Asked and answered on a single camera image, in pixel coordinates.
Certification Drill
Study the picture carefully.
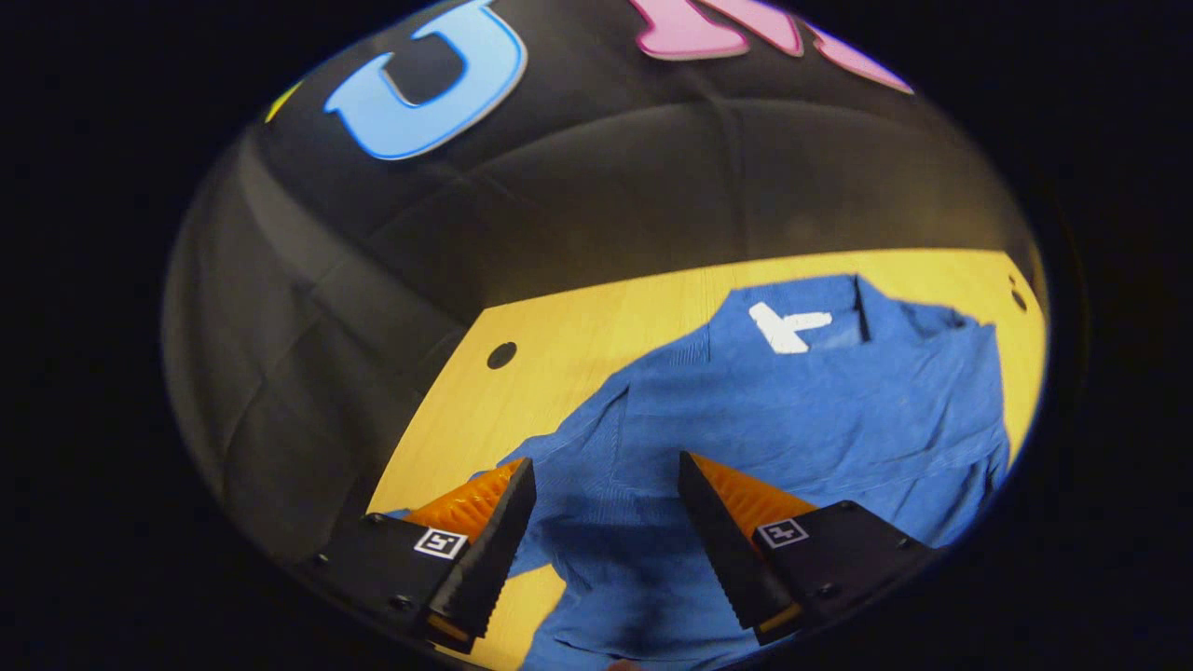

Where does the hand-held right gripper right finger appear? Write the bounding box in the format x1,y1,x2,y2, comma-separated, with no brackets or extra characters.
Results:
678,451,938,647

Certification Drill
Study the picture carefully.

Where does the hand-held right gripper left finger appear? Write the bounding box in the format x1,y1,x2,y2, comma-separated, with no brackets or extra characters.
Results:
308,457,539,653

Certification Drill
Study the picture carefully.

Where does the blue button-up shirt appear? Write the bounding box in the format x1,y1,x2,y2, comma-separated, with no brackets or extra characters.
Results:
387,273,1013,671

